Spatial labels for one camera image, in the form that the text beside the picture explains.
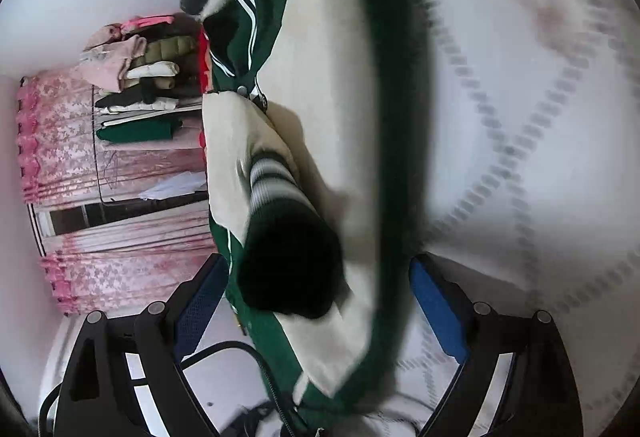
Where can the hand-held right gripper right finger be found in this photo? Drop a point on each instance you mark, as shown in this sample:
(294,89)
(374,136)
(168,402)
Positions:
(440,312)

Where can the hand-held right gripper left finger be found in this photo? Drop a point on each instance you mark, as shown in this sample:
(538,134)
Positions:
(200,307)

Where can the green and cream varsity jacket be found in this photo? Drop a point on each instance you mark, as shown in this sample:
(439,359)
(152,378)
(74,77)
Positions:
(340,117)

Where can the black metal clothes rack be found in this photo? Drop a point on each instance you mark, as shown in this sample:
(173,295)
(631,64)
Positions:
(95,127)

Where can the pink floral curtain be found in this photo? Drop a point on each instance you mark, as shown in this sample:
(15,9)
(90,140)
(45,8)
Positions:
(125,267)

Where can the white shirt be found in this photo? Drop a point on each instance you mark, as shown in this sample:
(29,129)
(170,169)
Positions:
(172,187)

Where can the green garment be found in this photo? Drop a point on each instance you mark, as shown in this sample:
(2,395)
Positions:
(135,132)

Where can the white grey patterned sheet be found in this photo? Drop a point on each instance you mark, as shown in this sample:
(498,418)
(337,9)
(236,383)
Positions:
(525,92)

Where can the white puffer jacket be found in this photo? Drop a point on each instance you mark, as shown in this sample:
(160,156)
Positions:
(150,69)

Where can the red floral blanket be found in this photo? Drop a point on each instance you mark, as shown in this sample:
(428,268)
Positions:
(203,62)

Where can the olive puffer vest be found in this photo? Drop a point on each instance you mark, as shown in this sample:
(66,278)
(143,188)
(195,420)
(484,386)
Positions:
(170,48)

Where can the pale pink garment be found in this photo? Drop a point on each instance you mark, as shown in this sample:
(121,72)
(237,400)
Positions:
(112,59)

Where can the bright pink garment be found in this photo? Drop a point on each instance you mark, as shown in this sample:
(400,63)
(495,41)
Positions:
(147,22)

